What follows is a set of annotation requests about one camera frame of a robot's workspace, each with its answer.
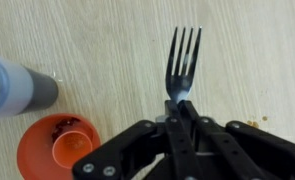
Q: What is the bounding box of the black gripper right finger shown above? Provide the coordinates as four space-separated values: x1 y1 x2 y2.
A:
179 99 295 180

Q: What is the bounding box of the silver metal fork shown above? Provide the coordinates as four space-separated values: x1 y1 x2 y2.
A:
164 26 203 105

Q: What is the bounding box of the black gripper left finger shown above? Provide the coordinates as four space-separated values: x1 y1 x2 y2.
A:
71 99 202 180

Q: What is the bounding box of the dark sauce squeeze bottle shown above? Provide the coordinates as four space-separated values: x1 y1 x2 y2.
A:
0 51 60 120

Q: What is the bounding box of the orange plastic cup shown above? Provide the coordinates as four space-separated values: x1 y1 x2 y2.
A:
16 112 102 180

